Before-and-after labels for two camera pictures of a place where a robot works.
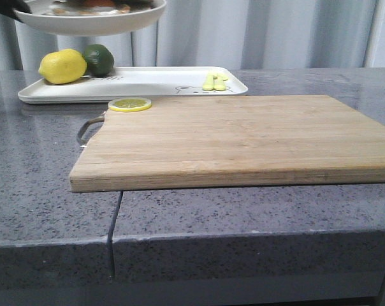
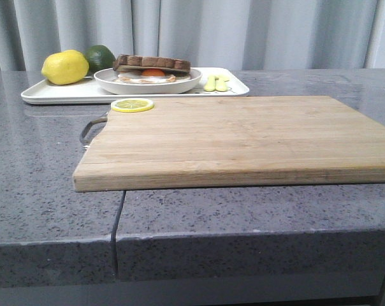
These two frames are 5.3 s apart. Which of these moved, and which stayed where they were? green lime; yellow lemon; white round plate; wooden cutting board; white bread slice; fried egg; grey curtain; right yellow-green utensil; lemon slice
Moved: fried egg; white bread slice; white round plate
Stayed: right yellow-green utensil; green lime; wooden cutting board; yellow lemon; lemon slice; grey curtain
